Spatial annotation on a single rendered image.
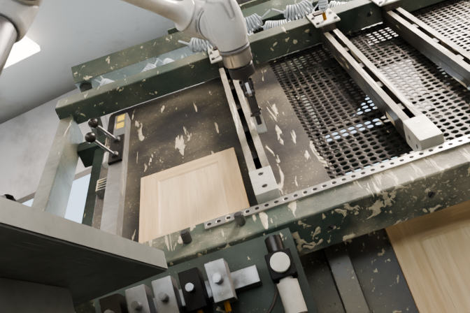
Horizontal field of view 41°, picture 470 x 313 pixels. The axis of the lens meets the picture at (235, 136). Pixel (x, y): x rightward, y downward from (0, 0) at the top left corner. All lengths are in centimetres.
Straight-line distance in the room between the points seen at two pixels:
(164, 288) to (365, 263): 60
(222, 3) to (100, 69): 146
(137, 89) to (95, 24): 186
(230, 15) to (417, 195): 69
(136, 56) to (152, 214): 142
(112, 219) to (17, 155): 341
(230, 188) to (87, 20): 279
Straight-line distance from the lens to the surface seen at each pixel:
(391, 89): 193
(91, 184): 226
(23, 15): 161
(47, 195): 209
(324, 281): 175
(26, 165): 509
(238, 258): 150
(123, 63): 309
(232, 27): 175
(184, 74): 260
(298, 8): 249
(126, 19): 445
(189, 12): 185
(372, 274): 175
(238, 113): 211
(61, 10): 427
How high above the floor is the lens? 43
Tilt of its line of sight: 24 degrees up
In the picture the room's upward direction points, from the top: 18 degrees counter-clockwise
